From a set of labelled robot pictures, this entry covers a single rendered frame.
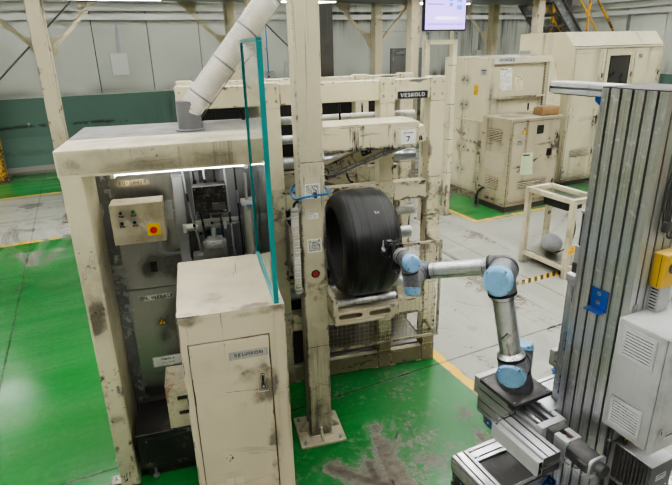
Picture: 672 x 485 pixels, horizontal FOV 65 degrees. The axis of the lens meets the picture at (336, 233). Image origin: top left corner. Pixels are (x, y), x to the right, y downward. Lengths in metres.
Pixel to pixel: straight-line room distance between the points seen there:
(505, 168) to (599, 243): 5.14
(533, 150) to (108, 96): 7.96
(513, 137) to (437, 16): 1.83
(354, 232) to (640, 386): 1.33
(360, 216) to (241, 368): 0.96
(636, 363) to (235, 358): 1.47
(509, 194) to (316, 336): 4.93
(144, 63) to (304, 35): 9.19
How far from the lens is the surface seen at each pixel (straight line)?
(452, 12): 6.80
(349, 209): 2.61
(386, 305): 2.86
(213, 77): 2.75
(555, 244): 5.69
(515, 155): 7.33
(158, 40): 11.62
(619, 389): 2.31
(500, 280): 2.15
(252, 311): 2.02
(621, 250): 2.18
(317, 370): 3.05
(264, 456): 2.41
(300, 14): 2.52
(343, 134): 2.87
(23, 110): 11.52
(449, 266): 2.37
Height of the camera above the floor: 2.19
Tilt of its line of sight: 20 degrees down
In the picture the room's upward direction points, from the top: 1 degrees counter-clockwise
